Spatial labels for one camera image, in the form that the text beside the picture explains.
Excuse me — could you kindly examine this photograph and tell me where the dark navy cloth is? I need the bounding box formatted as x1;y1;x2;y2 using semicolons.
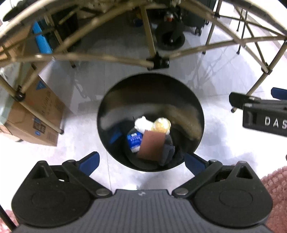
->
159;135;175;166

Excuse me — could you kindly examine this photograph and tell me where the blue white snack wrapper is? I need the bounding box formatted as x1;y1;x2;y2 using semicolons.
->
126;130;143;153

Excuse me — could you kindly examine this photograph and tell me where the white yellow paper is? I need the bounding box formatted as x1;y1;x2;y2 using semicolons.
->
134;116;171;135

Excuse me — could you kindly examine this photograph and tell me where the black round trash bin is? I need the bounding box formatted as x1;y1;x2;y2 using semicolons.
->
97;73;204;172

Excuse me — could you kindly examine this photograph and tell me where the pink knitted rug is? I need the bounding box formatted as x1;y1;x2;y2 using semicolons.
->
261;167;287;233

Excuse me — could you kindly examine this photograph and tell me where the cardboard box with blue label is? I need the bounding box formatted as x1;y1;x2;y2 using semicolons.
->
1;77;65;147

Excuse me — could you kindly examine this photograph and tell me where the blue upright panel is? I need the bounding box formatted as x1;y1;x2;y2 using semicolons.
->
32;22;52;54

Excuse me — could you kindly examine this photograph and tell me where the black wheeled cart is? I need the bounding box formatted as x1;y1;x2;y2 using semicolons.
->
151;5;209;51

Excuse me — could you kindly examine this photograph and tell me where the tan folding camping table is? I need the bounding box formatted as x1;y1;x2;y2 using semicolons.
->
0;0;287;135

